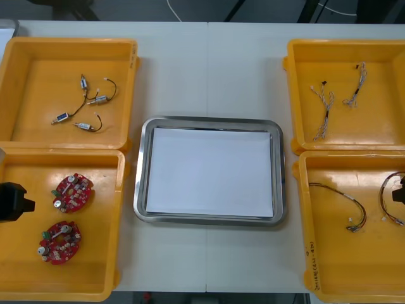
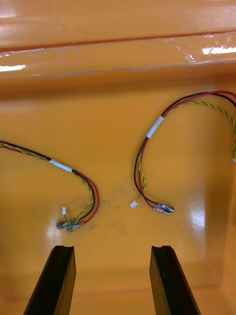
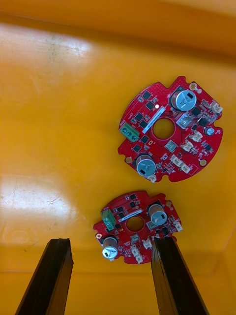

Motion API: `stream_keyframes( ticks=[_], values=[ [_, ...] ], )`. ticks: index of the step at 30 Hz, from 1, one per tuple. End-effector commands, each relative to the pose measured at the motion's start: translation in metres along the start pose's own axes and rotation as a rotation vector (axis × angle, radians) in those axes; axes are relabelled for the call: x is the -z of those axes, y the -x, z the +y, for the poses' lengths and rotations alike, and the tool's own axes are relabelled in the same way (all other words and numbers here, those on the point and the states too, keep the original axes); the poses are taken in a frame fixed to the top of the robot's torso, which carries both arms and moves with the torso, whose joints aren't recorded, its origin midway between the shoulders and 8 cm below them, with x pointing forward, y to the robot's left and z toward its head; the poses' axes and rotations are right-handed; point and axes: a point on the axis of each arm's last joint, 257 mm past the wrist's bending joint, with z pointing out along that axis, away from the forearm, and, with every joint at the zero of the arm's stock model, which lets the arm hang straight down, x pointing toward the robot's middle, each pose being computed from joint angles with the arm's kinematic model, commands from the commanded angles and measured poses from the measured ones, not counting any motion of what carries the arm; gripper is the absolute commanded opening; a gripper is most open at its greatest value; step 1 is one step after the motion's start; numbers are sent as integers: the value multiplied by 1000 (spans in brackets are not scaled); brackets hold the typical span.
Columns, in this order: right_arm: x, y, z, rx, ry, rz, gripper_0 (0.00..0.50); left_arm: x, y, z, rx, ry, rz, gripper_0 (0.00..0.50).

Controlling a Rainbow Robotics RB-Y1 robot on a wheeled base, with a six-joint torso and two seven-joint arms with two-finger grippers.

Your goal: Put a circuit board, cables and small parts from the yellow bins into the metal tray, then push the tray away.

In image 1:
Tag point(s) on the spare steel tray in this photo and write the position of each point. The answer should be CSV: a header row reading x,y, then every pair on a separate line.
x,y
6,30

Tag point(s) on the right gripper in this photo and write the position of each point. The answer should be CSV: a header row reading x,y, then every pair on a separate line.
x,y
403,183

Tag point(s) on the white sheet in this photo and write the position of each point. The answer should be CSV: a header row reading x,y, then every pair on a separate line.
x,y
209,174

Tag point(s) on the black furniture leg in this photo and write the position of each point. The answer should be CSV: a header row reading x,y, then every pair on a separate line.
x,y
240,9
305,11

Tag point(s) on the yellow-orange plastic bin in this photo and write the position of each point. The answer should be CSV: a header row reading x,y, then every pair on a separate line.
x,y
95,253
38,95
348,269
379,126

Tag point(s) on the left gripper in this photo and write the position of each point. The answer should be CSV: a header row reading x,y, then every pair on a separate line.
x,y
11,202

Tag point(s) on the round red circuit board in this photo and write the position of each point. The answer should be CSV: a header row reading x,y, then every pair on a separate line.
x,y
63,250
79,202

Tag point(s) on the black chair base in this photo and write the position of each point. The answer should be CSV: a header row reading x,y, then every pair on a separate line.
x,y
79,12

